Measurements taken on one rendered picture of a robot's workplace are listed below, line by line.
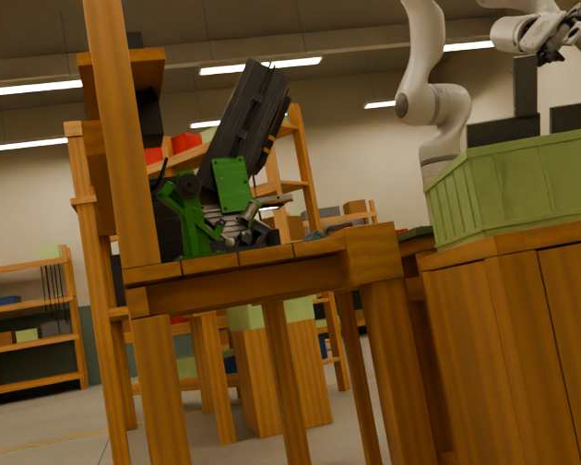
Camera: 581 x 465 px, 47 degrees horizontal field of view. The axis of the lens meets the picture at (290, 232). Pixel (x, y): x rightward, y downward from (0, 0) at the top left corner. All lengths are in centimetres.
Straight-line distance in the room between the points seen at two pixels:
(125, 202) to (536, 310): 95
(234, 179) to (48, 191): 937
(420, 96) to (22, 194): 1009
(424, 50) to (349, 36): 850
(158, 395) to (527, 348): 84
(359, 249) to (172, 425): 62
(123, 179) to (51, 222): 987
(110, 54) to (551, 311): 116
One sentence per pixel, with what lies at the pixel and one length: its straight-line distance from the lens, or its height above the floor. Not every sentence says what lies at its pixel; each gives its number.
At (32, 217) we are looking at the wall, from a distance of 1158.
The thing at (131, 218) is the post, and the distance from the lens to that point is 165.
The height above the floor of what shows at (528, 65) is 111.
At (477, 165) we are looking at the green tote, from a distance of 130.
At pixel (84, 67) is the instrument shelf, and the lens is 208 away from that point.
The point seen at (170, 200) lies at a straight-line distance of 200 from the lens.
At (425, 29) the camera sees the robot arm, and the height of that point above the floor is 143.
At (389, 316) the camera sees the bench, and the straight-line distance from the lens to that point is 175.
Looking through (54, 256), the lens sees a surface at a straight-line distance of 1089.
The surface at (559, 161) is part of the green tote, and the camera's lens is 135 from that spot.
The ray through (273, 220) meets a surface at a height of 137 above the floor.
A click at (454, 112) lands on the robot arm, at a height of 119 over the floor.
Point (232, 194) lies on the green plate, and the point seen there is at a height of 113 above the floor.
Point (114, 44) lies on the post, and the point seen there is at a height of 143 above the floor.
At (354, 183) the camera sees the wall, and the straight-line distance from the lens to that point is 1204.
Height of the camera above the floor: 74
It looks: 6 degrees up
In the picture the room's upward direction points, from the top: 10 degrees counter-clockwise
